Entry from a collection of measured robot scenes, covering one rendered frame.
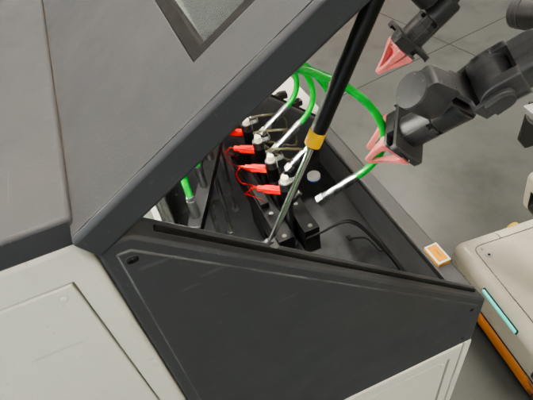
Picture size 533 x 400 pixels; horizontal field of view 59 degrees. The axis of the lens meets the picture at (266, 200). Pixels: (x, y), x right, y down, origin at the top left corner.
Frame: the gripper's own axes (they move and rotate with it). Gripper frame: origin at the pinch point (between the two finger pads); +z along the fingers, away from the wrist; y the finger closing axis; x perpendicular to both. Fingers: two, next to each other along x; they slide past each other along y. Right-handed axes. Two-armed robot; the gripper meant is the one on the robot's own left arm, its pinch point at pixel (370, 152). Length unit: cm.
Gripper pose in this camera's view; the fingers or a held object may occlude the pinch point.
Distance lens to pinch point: 89.3
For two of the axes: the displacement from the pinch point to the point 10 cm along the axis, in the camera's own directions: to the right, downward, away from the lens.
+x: 8.0, 4.4, 4.1
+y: -2.1, 8.4, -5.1
